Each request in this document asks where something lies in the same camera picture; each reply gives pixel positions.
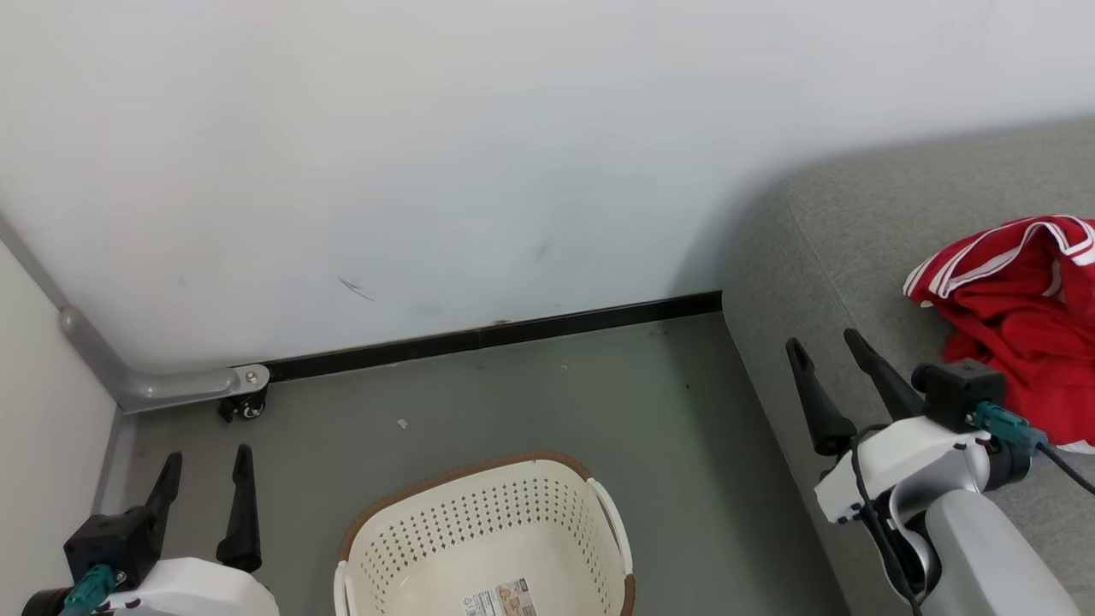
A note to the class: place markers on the black caster wheel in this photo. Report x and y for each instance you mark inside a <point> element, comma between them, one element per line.
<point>248,409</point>

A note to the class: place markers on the cream plastic laundry basket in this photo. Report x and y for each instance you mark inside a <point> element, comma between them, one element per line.
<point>479,530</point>

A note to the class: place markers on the grey fabric sofa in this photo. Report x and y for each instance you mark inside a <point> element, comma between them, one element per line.
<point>821,257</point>

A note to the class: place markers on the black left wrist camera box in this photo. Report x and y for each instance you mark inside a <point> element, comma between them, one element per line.
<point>111,539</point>

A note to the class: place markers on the grey metal frame leg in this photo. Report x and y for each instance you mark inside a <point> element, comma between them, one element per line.
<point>171,387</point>

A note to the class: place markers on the paper label sticker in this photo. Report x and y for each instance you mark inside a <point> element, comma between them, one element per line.
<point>500,599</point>

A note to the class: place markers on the black wall baseboard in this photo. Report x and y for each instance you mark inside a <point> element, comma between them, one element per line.
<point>513,332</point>

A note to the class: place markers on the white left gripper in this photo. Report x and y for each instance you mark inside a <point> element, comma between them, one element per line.
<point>188,595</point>

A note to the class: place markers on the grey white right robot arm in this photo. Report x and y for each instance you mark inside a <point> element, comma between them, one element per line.
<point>992,565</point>

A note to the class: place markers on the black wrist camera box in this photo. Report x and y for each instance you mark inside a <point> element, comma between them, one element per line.
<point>958,389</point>
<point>111,539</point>

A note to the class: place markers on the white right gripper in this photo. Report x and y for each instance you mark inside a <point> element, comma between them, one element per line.
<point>898,458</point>

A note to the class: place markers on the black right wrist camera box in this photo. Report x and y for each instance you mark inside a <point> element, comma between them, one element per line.
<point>958,389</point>

